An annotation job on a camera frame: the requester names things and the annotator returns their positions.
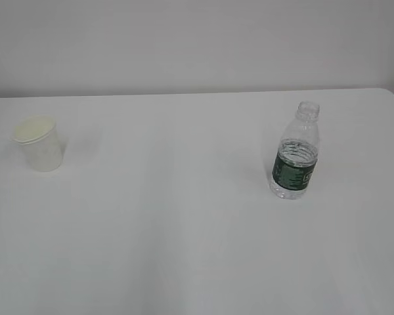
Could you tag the clear water bottle green label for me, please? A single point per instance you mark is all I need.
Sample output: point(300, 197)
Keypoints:
point(297, 153)

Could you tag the white paper cup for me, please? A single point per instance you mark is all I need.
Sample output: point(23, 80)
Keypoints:
point(38, 140)

